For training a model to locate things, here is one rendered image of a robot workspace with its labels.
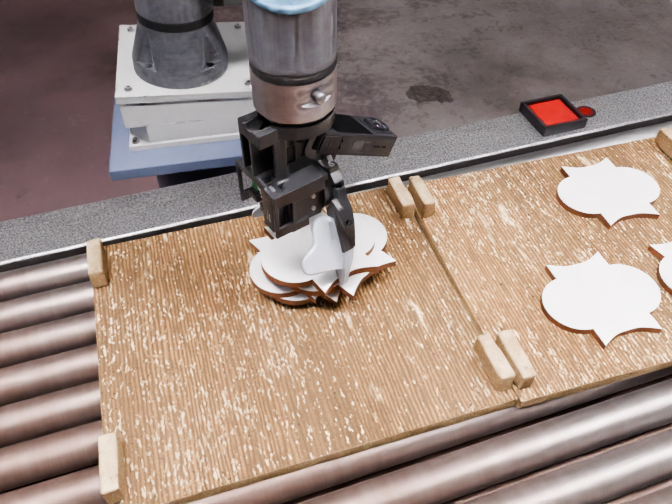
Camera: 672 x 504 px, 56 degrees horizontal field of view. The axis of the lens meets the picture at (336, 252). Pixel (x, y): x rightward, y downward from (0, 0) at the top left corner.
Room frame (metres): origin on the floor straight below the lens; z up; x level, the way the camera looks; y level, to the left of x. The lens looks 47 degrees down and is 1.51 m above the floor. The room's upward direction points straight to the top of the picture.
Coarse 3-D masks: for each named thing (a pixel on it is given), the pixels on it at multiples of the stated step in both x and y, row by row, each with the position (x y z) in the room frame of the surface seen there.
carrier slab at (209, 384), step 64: (384, 192) 0.65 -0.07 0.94; (128, 256) 0.53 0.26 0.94; (192, 256) 0.53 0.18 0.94; (128, 320) 0.43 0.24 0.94; (192, 320) 0.43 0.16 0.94; (256, 320) 0.43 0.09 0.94; (320, 320) 0.43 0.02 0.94; (384, 320) 0.43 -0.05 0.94; (448, 320) 0.43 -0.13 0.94; (128, 384) 0.35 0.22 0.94; (192, 384) 0.35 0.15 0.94; (256, 384) 0.35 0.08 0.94; (320, 384) 0.35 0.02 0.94; (384, 384) 0.35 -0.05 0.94; (448, 384) 0.35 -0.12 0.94; (128, 448) 0.28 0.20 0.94; (192, 448) 0.28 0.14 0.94; (256, 448) 0.28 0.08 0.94; (320, 448) 0.28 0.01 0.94
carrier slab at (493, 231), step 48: (624, 144) 0.76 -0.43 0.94; (432, 192) 0.65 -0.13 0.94; (480, 192) 0.65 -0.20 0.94; (528, 192) 0.65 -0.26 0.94; (432, 240) 0.56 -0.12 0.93; (480, 240) 0.56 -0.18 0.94; (528, 240) 0.56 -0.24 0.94; (576, 240) 0.56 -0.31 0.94; (624, 240) 0.56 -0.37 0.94; (480, 288) 0.48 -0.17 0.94; (528, 288) 0.48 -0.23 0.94; (528, 336) 0.41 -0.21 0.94; (576, 336) 0.41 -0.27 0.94; (624, 336) 0.41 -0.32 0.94; (576, 384) 0.35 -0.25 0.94
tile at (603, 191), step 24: (576, 168) 0.69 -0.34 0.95; (600, 168) 0.69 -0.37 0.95; (624, 168) 0.69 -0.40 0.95; (576, 192) 0.64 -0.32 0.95; (600, 192) 0.64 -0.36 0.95; (624, 192) 0.64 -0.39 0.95; (648, 192) 0.64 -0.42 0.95; (600, 216) 0.60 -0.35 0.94; (624, 216) 0.60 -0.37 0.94; (648, 216) 0.60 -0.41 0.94
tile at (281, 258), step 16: (368, 224) 0.54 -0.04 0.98; (272, 240) 0.51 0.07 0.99; (288, 240) 0.51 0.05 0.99; (304, 240) 0.51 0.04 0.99; (368, 240) 0.51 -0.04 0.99; (272, 256) 0.48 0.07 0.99; (288, 256) 0.48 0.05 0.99; (272, 272) 0.46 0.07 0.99; (288, 272) 0.46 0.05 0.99; (352, 272) 0.46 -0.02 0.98; (320, 288) 0.44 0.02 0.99
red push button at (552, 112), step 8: (536, 104) 0.87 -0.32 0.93; (544, 104) 0.87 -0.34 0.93; (552, 104) 0.87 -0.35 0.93; (560, 104) 0.87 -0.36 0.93; (536, 112) 0.85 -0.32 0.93; (544, 112) 0.85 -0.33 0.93; (552, 112) 0.85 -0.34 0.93; (560, 112) 0.85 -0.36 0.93; (568, 112) 0.85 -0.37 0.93; (544, 120) 0.83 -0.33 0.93; (552, 120) 0.83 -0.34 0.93; (560, 120) 0.83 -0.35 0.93; (568, 120) 0.83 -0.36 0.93
